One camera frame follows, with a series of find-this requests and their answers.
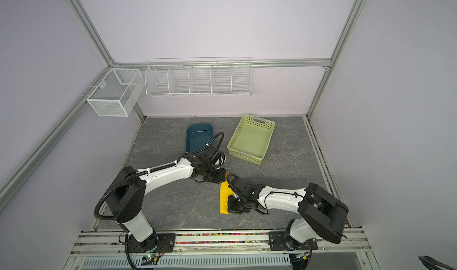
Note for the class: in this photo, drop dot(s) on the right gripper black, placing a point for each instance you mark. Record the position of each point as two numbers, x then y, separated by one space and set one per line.
231 207

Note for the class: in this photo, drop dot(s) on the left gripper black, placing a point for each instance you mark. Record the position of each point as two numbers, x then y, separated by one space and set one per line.
221 178

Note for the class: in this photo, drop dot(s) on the yellow paper napkin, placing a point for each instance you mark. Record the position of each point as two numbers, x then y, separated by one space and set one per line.
225 193

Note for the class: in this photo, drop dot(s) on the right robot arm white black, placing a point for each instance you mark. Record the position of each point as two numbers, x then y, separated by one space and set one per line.
322 215

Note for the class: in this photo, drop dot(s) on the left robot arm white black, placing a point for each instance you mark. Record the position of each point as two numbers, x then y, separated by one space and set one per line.
122 202

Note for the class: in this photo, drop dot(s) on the dark teal plastic tub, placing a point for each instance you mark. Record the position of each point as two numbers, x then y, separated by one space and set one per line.
198 136

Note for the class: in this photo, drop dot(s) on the light green perforated basket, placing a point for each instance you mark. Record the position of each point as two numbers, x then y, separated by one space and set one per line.
251 139

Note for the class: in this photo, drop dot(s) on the white vent grille strip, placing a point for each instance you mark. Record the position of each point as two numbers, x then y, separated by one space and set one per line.
188 261

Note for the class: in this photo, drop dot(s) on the white mesh box basket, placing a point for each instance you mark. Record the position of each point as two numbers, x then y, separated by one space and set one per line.
117 93

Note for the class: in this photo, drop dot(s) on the white wire shelf rack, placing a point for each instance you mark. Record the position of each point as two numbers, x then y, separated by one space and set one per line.
199 76

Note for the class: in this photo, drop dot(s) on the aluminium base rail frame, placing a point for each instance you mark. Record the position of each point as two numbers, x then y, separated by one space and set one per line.
211 242

